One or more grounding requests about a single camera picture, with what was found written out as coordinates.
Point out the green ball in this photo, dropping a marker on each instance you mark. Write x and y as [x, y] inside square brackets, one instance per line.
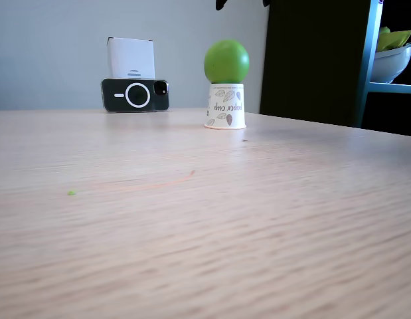
[226, 61]

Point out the white leaf-print paper cup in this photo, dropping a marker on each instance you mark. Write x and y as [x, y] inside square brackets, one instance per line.
[225, 106]

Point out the dark cabinet panel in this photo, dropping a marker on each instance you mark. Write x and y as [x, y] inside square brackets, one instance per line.
[311, 60]

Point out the white cardboard box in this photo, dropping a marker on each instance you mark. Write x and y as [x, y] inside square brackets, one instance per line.
[130, 56]

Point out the green leaves in bowl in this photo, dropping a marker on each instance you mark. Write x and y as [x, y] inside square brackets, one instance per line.
[392, 39]

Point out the white bowl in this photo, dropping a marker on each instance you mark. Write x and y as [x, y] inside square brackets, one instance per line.
[391, 64]

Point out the small green crumb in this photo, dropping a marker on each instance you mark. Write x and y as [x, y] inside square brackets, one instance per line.
[71, 192]

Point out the blue shelf frame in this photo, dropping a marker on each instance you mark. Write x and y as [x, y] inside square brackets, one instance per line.
[369, 60]

